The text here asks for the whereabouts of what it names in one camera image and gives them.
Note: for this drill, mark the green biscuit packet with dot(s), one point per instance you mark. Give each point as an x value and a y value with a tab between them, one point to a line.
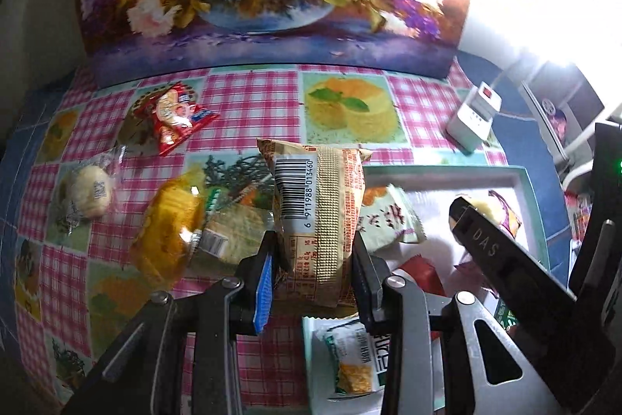
354	352

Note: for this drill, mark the white box with teal rim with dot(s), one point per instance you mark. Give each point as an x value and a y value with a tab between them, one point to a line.
437	206

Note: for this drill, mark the small dark red packet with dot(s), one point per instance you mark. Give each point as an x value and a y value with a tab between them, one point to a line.
422	274

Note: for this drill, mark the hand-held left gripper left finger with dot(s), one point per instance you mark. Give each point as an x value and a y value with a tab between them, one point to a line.
265	293

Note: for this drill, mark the white switch adapter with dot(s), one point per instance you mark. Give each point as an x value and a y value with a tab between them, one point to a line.
486	96

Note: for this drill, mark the small green packet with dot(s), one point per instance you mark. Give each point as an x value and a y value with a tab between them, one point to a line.
505	315

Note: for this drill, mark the pale green white snack packet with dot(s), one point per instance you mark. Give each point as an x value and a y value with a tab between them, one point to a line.
393	220

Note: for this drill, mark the beige orange snack packet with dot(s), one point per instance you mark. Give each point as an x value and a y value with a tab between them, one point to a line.
316	211

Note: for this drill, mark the clear pastry packet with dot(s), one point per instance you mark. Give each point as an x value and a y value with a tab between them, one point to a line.
233	225

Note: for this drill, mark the purple pink snack packet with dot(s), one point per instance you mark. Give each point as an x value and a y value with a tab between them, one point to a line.
508	213

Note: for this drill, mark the white cabinet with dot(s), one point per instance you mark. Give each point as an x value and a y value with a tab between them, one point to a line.
583	89

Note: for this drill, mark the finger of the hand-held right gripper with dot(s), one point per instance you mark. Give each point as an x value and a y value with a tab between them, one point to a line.
486	242

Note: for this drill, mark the white socket cube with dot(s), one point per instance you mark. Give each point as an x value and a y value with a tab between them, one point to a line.
466	130

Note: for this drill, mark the round bun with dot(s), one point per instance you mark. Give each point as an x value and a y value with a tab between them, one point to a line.
87	194

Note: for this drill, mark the red snack packet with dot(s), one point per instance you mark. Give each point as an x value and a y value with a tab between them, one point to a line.
170	116

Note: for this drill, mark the pink checkered dessert tablecloth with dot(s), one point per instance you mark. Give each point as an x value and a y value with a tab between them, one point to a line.
243	104

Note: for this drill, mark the yellow bread packet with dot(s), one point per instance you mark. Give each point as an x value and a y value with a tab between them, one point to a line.
167	225

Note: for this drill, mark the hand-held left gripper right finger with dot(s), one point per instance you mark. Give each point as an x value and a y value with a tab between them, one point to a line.
365	279

